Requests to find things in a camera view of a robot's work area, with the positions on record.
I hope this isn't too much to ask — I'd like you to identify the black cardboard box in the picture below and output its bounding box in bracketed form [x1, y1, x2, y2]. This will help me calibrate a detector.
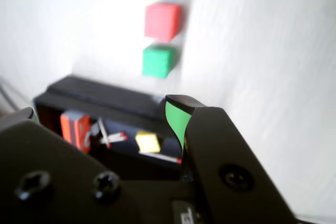
[33, 87, 185, 183]

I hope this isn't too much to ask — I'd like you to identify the yellow wooden cube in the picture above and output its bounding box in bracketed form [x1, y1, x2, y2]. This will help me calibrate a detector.
[135, 131, 162, 154]

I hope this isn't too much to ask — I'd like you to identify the red-tipped wooden matchstick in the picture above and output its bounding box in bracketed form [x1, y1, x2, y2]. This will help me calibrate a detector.
[138, 151, 183, 165]
[99, 135, 128, 146]
[98, 118, 112, 148]
[106, 132, 129, 141]

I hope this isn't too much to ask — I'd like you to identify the green wooden cube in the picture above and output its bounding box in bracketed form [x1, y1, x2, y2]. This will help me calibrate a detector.
[141, 44, 176, 79]

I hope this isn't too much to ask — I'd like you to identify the red matchbox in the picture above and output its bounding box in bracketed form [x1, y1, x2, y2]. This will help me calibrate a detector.
[59, 110, 93, 154]

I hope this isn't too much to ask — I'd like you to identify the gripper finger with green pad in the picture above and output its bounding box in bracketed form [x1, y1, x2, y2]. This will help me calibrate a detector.
[164, 94, 300, 224]
[0, 106, 141, 224]

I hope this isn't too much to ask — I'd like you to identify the red wooden cube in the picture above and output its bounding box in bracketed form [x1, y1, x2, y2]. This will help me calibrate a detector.
[143, 3, 183, 44]

